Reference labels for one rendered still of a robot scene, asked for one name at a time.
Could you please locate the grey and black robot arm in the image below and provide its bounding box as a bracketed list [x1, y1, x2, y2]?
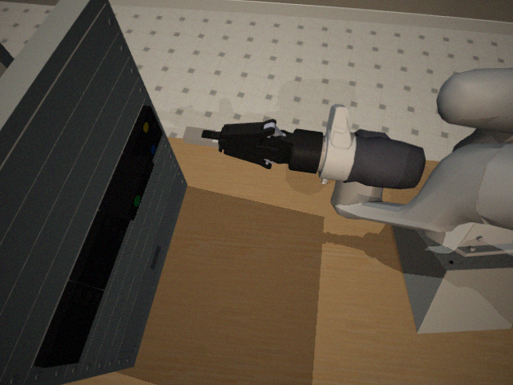
[318, 68, 513, 257]

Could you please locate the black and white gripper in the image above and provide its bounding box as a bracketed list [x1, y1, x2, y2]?
[183, 119, 323, 174]

